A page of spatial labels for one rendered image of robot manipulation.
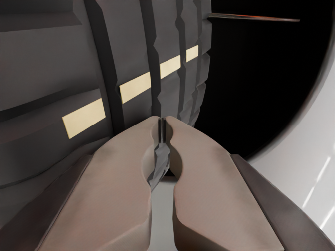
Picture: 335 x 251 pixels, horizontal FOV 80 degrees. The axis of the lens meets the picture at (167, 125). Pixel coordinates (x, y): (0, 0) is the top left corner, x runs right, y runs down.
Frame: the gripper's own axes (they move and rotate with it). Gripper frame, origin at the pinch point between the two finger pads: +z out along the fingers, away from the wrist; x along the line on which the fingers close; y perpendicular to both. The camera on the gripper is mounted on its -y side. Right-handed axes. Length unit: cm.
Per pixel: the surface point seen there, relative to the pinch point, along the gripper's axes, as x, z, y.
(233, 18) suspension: 20, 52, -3
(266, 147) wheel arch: 21.1, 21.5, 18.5
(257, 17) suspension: 25, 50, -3
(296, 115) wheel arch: 23.6, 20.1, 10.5
